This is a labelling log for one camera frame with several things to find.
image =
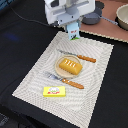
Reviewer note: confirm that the small milk carton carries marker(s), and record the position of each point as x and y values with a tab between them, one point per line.
73	31

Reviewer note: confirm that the wooden handled knife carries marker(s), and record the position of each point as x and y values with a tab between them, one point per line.
79	56

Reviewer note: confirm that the brown wooden board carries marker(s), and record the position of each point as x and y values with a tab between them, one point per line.
105	28

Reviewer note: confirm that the grey saucepan with handle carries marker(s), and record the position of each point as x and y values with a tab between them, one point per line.
95	17

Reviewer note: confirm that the yellow butter box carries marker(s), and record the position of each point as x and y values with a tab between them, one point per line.
56	91

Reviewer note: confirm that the woven beige placemat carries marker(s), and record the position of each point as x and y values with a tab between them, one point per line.
77	105

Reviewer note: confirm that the wooden handled fork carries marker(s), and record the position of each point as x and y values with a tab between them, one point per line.
64	80

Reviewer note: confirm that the cream bowl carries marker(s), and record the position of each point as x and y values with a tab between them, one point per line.
122	15

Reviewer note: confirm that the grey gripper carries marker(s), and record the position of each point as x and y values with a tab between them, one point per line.
71	14

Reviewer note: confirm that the black round burner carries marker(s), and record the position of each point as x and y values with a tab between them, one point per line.
99	4

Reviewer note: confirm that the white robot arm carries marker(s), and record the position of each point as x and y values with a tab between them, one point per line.
63	12

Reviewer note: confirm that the golden bread loaf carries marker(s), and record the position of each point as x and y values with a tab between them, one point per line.
71	65

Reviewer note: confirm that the round beige plate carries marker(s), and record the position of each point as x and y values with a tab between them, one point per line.
62	72

